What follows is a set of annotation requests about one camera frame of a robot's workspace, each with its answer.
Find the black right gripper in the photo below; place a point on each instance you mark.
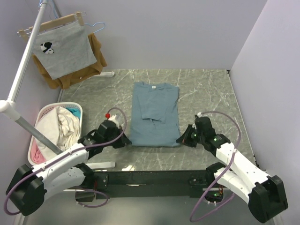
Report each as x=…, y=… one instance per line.
x=184, y=139

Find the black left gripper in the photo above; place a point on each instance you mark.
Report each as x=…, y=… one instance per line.
x=123, y=141

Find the blue t shirt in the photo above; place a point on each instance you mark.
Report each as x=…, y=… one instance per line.
x=154, y=117

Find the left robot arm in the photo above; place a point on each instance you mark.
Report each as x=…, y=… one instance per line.
x=31, y=186

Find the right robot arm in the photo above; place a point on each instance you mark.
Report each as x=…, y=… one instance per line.
x=264, y=194

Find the teal garment in basket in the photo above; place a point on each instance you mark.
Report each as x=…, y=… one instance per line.
x=76, y=112

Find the white perforated laundry basket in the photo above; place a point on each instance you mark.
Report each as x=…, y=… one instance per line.
x=47, y=109

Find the black mounting beam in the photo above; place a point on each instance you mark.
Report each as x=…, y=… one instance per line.
x=149, y=183

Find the brown hanging shirt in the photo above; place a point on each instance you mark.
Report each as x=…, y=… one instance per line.
x=68, y=80

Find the pink garment in basket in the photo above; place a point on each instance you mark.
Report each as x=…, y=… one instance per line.
x=35, y=154

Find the grey panda t shirt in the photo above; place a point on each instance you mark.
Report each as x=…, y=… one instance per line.
x=64, y=50

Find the white clothes rack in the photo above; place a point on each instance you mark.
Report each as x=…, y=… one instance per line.
x=7, y=107

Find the wooden clip hanger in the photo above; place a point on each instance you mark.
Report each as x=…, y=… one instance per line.
x=53, y=24

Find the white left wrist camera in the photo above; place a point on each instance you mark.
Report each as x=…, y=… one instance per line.
x=113, y=117

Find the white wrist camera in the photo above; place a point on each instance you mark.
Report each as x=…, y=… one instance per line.
x=113, y=117
x=198, y=115

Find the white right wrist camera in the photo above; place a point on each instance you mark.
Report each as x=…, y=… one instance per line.
x=198, y=115

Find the aluminium rail frame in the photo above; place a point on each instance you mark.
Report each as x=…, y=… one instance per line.
x=264, y=194

